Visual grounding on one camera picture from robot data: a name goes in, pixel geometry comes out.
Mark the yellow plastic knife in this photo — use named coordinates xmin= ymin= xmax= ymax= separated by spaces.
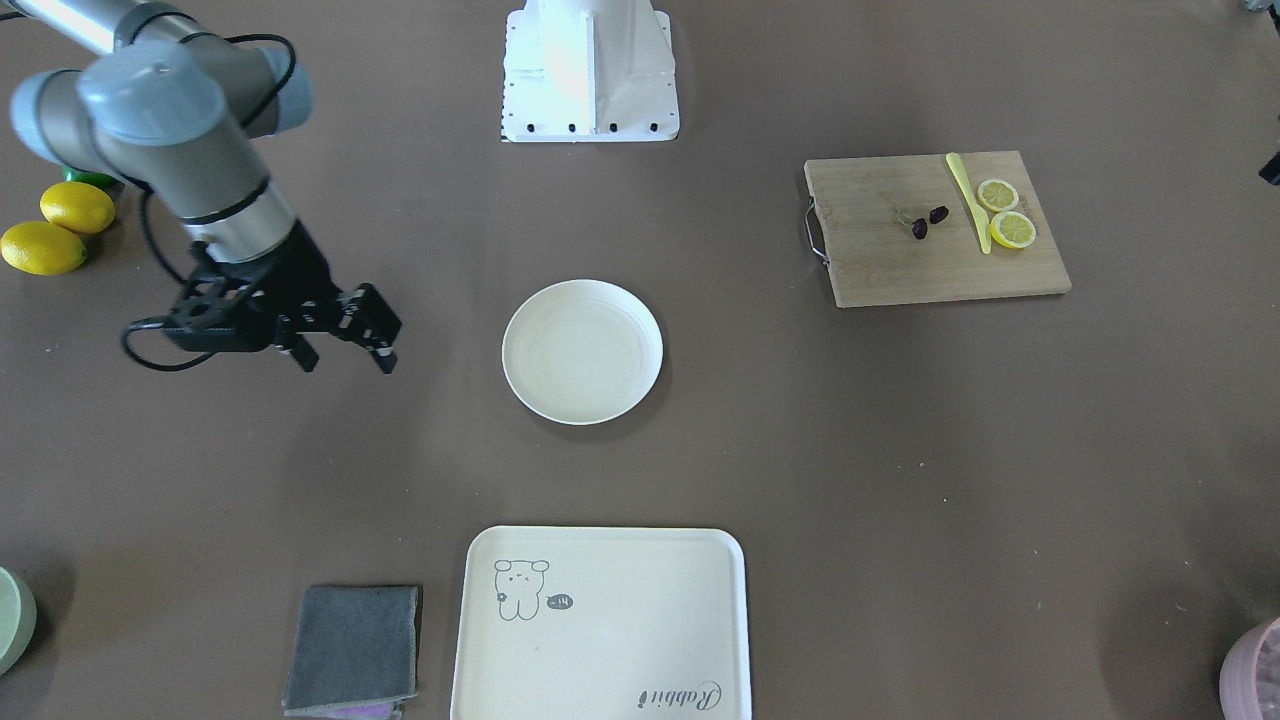
xmin=943 ymin=152 xmax=992 ymax=255

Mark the wooden cutting board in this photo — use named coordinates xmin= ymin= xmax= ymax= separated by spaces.
xmin=803 ymin=150 xmax=1073 ymax=307

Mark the cream rabbit tray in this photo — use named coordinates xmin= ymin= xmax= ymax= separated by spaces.
xmin=451 ymin=527 xmax=753 ymax=719

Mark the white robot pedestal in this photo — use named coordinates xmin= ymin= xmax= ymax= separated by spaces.
xmin=500 ymin=1 xmax=681 ymax=143

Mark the dark red cherry pair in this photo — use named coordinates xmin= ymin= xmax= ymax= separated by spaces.
xmin=893 ymin=205 xmax=950 ymax=241

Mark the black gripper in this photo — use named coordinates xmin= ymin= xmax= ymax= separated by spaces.
xmin=244 ymin=222 xmax=403 ymax=374

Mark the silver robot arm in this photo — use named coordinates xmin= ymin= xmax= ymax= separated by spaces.
xmin=10 ymin=1 xmax=402 ymax=373

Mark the lemon slice near edge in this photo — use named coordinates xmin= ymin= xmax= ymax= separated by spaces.
xmin=975 ymin=178 xmax=1020 ymax=214

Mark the cream round plate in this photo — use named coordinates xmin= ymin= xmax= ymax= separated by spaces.
xmin=500 ymin=279 xmax=666 ymax=427

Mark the grey folded cloth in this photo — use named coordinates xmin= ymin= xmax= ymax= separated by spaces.
xmin=282 ymin=585 xmax=419 ymax=719

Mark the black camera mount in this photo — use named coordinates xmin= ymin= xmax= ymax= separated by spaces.
xmin=160 ymin=270 xmax=276 ymax=354

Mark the pink bowl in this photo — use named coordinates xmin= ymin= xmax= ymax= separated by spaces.
xmin=1219 ymin=618 xmax=1279 ymax=719

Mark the mint green bowl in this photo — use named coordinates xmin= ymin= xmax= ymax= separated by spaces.
xmin=1 ymin=568 xmax=38 ymax=675

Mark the lemon slice inner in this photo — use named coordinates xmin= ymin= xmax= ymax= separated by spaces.
xmin=988 ymin=210 xmax=1038 ymax=250

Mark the green lime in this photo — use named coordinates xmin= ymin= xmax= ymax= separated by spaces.
xmin=61 ymin=167 xmax=122 ymax=191

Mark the whole lemon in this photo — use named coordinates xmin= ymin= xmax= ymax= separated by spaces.
xmin=1 ymin=222 xmax=90 ymax=275
xmin=38 ymin=181 xmax=116 ymax=236

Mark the whole lemon front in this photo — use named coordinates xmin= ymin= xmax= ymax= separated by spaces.
xmin=1 ymin=222 xmax=90 ymax=275

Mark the whole lemon rear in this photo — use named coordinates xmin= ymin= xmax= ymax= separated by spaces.
xmin=38 ymin=181 xmax=116 ymax=236

